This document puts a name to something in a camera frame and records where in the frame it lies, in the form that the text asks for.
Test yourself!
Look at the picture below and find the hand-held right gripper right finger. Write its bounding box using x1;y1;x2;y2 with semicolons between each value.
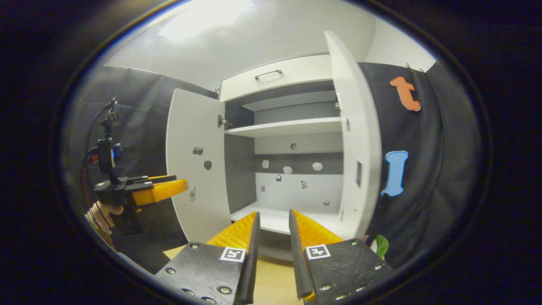
289;209;396;305

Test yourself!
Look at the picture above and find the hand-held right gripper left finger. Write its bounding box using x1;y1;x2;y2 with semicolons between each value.
153;211;261;305

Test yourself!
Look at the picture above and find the beige double-door shoe cabinet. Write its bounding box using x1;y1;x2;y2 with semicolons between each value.
218;53;346;261

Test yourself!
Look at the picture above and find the white cabinet shelf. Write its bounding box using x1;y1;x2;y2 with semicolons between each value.
230;201;341;235
224;116;343;138

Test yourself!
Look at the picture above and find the beige cabinet drawer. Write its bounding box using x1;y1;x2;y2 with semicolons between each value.
219;54;334;103

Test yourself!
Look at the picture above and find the black backdrop cloth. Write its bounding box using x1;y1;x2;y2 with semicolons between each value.
64;66;218;272
358;61;483;269

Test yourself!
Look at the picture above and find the watermelon slice toy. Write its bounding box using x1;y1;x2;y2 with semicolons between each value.
371;234;389;259

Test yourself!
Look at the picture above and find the black drawer handle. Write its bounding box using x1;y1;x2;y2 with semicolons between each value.
254;69;283;81

